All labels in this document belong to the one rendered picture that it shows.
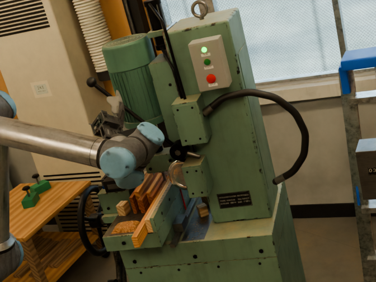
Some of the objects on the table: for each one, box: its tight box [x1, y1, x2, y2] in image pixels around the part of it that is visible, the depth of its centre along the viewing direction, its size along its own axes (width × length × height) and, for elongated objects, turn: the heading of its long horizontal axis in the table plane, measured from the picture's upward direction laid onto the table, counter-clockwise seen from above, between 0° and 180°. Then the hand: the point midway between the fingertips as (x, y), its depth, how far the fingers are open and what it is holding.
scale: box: [154, 181, 172, 211], centre depth 228 cm, size 50×1×1 cm, turn 19°
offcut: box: [116, 201, 131, 216], centre depth 222 cm, size 4×3×4 cm
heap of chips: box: [111, 220, 141, 234], centre depth 211 cm, size 7×10×2 cm
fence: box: [149, 184, 180, 232], centre depth 229 cm, size 60×2×6 cm, turn 19°
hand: (107, 106), depth 209 cm, fingers open, 14 cm apart
